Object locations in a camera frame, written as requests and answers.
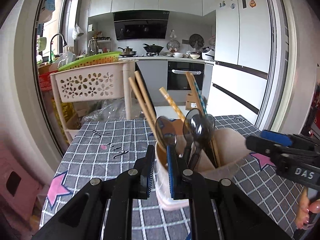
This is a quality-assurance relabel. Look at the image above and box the dark plastic spoon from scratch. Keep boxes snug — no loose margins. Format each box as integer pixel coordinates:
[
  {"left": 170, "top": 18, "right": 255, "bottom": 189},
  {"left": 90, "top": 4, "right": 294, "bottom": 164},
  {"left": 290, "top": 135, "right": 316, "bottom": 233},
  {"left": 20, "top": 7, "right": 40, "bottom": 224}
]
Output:
[
  {"left": 188, "top": 114, "right": 216, "bottom": 170},
  {"left": 183, "top": 108, "right": 201, "bottom": 164}
]

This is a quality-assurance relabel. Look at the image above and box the blue patterned chopstick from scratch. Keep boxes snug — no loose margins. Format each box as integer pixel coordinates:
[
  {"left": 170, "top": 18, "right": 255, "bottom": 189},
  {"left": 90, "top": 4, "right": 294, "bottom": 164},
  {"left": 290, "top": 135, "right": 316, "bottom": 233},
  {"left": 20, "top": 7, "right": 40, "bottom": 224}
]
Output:
[{"left": 191, "top": 73, "right": 207, "bottom": 115}]

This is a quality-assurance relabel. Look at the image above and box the plain bamboo chopstick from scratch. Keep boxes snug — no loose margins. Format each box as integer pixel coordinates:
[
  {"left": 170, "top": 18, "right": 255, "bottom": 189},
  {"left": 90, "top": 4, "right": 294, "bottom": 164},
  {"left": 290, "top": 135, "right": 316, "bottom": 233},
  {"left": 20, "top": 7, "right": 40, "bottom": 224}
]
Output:
[{"left": 129, "top": 77, "right": 159, "bottom": 142}]

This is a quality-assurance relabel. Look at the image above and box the black kitchen faucet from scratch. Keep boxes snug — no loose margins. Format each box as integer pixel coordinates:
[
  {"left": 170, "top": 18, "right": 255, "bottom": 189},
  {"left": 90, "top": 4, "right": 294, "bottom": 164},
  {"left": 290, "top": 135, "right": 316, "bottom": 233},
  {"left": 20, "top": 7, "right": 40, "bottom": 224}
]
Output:
[{"left": 49, "top": 33, "right": 67, "bottom": 63}]

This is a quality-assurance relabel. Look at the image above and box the person's right hand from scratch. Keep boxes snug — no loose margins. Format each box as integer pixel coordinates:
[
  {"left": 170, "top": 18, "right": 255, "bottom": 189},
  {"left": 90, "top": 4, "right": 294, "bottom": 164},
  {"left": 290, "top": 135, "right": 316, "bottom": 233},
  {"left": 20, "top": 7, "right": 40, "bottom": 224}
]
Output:
[{"left": 295, "top": 187, "right": 319, "bottom": 229}]

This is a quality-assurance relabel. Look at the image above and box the beige utensil holder caddy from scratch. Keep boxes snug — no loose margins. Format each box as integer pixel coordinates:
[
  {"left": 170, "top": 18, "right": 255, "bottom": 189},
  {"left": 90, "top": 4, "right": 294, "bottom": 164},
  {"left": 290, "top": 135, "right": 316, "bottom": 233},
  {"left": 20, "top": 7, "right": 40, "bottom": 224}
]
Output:
[{"left": 154, "top": 128, "right": 249, "bottom": 211}]

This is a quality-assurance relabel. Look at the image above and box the grey checked tablecloth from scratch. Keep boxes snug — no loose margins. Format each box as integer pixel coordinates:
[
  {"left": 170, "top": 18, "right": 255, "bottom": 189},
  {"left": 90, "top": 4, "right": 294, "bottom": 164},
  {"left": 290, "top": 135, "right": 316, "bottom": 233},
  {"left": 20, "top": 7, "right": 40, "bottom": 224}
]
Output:
[{"left": 38, "top": 114, "right": 308, "bottom": 240}]

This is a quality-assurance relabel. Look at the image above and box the clear plastic bag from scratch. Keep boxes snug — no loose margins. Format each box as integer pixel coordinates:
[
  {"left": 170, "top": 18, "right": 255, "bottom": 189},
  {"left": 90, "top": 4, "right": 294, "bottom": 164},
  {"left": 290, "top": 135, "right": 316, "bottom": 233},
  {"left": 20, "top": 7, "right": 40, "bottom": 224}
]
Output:
[{"left": 81, "top": 98, "right": 145, "bottom": 124}]

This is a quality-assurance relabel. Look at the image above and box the cardboard box on floor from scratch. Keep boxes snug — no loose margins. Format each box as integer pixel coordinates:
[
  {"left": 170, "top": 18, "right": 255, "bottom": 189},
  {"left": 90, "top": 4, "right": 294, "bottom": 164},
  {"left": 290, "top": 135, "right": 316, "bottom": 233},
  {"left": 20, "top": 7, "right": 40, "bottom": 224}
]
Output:
[{"left": 185, "top": 93, "right": 197, "bottom": 111}]

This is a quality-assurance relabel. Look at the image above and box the white refrigerator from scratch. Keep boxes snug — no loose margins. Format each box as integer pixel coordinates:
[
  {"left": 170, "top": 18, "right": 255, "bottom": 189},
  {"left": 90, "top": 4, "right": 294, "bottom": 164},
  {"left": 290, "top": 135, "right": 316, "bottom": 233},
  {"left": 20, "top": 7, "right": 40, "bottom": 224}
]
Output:
[{"left": 203, "top": 0, "right": 272, "bottom": 124}]

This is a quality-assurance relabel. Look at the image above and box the beige flower-cutout storage cart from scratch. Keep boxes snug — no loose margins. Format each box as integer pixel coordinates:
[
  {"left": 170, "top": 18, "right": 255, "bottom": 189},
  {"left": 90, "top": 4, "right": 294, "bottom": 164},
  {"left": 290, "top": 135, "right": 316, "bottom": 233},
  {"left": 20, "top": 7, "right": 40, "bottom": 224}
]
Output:
[{"left": 50, "top": 60, "right": 137, "bottom": 143}]

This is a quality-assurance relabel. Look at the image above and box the black built-in oven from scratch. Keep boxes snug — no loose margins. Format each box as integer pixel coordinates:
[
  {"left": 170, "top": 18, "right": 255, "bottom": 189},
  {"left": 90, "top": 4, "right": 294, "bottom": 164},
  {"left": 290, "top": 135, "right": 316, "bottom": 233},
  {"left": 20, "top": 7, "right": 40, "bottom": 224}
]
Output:
[{"left": 167, "top": 61, "right": 204, "bottom": 90}]

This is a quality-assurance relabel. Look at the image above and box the white rice cooker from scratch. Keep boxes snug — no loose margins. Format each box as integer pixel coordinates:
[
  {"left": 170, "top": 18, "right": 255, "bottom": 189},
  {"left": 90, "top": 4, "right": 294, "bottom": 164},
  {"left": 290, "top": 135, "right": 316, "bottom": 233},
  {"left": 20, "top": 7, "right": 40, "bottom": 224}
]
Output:
[{"left": 201, "top": 47, "right": 215, "bottom": 61}]

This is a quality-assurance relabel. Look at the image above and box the steel pot with lid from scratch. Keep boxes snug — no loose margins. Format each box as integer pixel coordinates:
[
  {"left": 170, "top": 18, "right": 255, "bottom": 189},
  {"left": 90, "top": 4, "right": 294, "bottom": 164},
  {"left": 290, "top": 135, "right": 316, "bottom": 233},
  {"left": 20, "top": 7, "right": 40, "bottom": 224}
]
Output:
[{"left": 118, "top": 47, "right": 136, "bottom": 57}]

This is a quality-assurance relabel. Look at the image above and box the green tray on cart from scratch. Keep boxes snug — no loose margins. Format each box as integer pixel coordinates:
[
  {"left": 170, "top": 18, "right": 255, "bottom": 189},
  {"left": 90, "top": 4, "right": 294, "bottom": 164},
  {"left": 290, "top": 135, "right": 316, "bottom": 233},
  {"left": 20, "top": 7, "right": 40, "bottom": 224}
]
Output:
[{"left": 57, "top": 51, "right": 121, "bottom": 72}]

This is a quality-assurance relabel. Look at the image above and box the black wok on stove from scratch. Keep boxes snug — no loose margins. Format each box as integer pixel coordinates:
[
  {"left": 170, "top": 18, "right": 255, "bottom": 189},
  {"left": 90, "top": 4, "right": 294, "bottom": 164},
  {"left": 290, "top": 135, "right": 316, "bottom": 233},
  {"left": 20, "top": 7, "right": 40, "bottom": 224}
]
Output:
[{"left": 143, "top": 43, "right": 163, "bottom": 53}]

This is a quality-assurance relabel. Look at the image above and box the pink plastic stool stack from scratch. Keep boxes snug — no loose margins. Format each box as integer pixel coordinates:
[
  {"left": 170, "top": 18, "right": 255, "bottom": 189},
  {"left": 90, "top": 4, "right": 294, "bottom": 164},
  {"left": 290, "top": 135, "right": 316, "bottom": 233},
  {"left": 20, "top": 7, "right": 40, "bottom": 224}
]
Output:
[{"left": 1, "top": 143, "right": 42, "bottom": 221}]

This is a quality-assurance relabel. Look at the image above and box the red plastic basket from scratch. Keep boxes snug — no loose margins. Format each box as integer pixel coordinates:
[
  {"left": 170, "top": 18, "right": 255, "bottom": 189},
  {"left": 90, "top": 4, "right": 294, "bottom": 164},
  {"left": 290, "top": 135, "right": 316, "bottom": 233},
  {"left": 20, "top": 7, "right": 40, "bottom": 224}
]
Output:
[{"left": 39, "top": 70, "right": 58, "bottom": 92}]

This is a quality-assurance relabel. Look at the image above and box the black range hood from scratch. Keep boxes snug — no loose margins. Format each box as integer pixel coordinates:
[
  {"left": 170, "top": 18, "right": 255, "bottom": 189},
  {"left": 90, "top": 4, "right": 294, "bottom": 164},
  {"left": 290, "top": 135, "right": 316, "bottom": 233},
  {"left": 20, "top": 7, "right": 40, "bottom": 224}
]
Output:
[{"left": 113, "top": 10, "right": 170, "bottom": 40}]

